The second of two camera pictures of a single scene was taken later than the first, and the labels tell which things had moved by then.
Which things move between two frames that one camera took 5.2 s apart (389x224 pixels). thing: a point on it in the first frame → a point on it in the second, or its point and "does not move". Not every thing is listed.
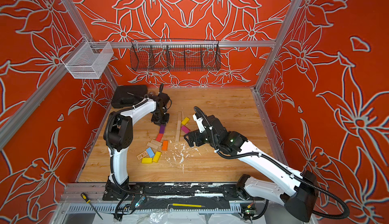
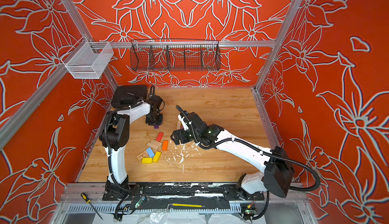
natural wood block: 179,125 does not move
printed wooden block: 142,155 does not move
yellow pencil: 188,205 does not move
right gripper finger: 190,135 → 178,134
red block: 159,137 does not move
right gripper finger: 190,142 → 175,139
